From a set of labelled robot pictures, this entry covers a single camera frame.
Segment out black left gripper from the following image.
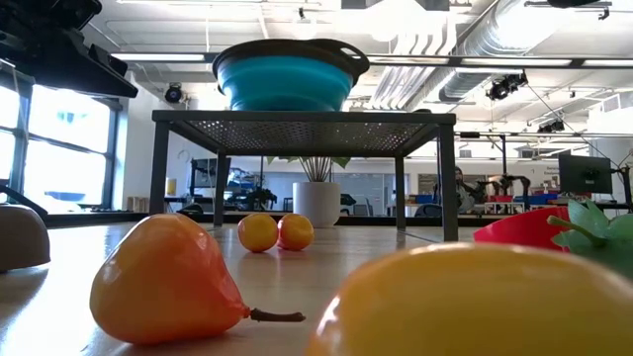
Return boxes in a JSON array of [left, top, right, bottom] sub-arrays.
[[0, 0, 138, 99]]

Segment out brown toy kiwi half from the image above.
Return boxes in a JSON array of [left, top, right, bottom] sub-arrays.
[[0, 203, 51, 274]]

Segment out blue collapsible colander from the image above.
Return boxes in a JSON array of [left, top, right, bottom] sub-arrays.
[[212, 38, 371, 113]]

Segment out red toy apple half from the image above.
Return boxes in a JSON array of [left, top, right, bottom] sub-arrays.
[[473, 206, 573, 253]]

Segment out red toy strawberry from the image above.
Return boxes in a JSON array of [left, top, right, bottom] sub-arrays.
[[546, 197, 633, 251]]

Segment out small orange toy fruit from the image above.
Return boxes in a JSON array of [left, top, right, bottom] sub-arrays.
[[236, 213, 280, 254], [276, 213, 316, 252]]

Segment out black ceiling spotlight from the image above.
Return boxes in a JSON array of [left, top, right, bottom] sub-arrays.
[[486, 72, 529, 102], [164, 82, 185, 105]]

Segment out grey perforated metal shelf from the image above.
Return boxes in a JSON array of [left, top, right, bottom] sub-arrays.
[[149, 109, 459, 243]]

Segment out orange toy pear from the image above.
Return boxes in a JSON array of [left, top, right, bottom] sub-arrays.
[[305, 241, 633, 356], [89, 213, 307, 346]]

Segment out green plant in white pot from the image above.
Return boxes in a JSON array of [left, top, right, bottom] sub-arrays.
[[266, 155, 353, 229]]

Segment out person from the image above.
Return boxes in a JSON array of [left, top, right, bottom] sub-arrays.
[[452, 166, 479, 216]]

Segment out black computer monitor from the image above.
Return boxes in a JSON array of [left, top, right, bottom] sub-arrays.
[[558, 153, 613, 196]]

